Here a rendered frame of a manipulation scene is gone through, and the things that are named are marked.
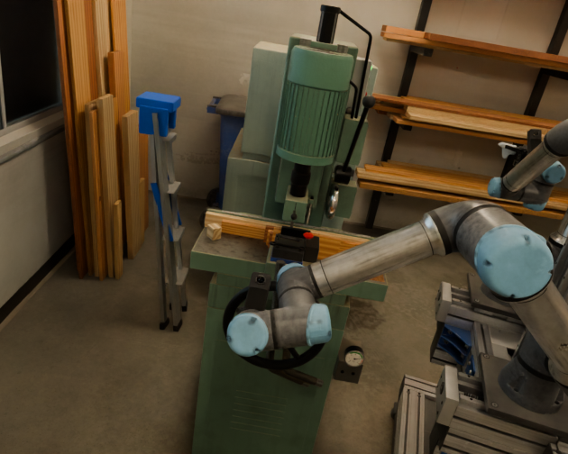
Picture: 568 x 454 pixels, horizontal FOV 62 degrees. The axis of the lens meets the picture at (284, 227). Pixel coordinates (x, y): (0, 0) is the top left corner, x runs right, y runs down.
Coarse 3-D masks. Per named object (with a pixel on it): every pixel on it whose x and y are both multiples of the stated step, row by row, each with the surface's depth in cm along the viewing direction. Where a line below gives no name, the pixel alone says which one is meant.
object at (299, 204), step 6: (288, 186) 155; (288, 192) 150; (288, 198) 145; (294, 198) 146; (300, 198) 147; (306, 198) 147; (288, 204) 145; (294, 204) 144; (300, 204) 144; (306, 204) 144; (288, 210) 145; (300, 210) 145; (306, 210) 145; (282, 216) 146; (288, 216) 146; (300, 216) 146; (306, 216) 147
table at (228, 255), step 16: (208, 240) 149; (224, 240) 150; (240, 240) 152; (256, 240) 154; (192, 256) 141; (208, 256) 141; (224, 256) 141; (240, 256) 142; (256, 256) 144; (224, 272) 143; (240, 272) 142; (352, 288) 142; (368, 288) 142; (384, 288) 141
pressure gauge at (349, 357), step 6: (348, 348) 146; (354, 348) 145; (360, 348) 146; (348, 354) 144; (354, 354) 144; (360, 354) 144; (348, 360) 145; (354, 360) 145; (360, 360) 145; (354, 366) 146
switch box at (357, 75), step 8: (360, 64) 156; (368, 64) 156; (360, 72) 157; (368, 72) 157; (360, 80) 158; (368, 80) 159; (352, 88) 160; (352, 96) 161; (352, 104) 162; (360, 104) 162
